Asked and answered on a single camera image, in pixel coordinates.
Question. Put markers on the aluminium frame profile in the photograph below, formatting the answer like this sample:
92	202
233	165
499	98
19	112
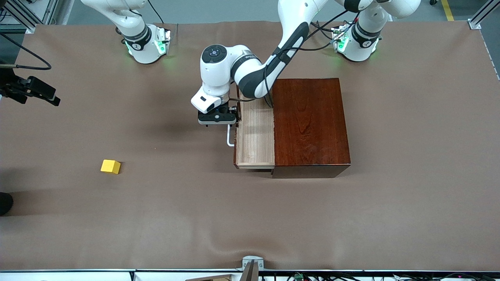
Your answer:
23	17
478	19

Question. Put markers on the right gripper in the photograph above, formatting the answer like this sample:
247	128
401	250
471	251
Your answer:
15	86

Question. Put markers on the grey metal clamp bracket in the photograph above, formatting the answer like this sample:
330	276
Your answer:
252	260

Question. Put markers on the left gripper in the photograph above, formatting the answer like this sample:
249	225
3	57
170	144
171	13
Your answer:
233	112

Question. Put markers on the dark brown wooden cabinet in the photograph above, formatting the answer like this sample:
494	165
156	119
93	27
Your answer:
308	125

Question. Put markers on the black round shoe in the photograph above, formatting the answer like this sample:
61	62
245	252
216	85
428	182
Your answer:
4	203

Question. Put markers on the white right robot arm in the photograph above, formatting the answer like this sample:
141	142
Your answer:
140	43

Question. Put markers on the brown table cloth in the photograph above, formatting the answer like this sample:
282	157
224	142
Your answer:
156	218

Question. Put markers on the white table edge rail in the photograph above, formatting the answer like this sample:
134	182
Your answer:
78	276

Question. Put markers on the tan wooden board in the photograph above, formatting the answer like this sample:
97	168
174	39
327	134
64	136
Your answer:
215	278

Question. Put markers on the yellow block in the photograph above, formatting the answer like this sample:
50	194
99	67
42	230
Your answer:
110	166

